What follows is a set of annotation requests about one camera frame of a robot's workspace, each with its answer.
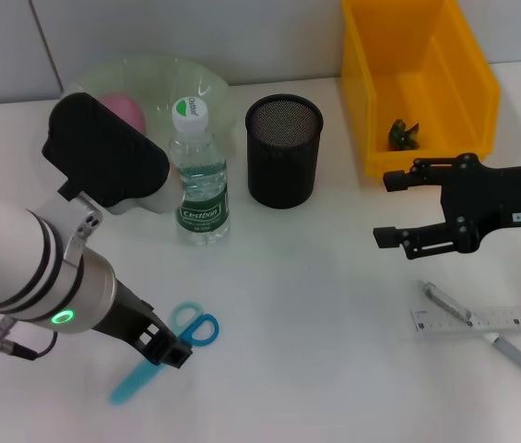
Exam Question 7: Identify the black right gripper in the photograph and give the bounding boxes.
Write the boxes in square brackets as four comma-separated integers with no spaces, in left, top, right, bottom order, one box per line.
[373,153,521,261]

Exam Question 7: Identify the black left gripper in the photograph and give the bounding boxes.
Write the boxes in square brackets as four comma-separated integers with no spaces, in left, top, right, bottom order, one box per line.
[91,279,195,369]

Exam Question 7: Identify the blue and teal scissors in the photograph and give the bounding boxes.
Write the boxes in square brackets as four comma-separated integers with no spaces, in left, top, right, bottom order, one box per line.
[109,301,220,406]

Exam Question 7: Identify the green plastic wrapper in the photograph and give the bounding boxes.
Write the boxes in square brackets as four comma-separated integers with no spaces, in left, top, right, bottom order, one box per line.
[387,118,422,151]

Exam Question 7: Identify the clear green-label water bottle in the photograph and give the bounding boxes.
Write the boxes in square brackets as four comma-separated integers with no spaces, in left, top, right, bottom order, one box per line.
[167,95,232,246]

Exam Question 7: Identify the pink peach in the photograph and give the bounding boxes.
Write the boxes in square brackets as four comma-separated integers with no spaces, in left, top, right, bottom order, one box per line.
[98,93,146,135]

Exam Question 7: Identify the black mesh pen holder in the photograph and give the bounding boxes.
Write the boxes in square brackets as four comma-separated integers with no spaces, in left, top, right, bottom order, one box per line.
[244,94,325,210]

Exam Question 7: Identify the clear plastic ruler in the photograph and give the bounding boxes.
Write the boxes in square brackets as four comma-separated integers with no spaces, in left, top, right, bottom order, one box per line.
[409,302,521,336]

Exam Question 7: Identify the clear grey ballpoint pen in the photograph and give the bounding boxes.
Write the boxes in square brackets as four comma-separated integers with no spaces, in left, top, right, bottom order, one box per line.
[419,280,521,382]

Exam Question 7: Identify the green glass fruit plate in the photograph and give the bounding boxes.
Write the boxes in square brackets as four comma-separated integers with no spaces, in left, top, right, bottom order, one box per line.
[59,54,237,216]

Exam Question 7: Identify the yellow plastic bin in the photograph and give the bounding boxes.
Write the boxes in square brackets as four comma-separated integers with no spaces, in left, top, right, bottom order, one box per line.
[340,0,503,179]

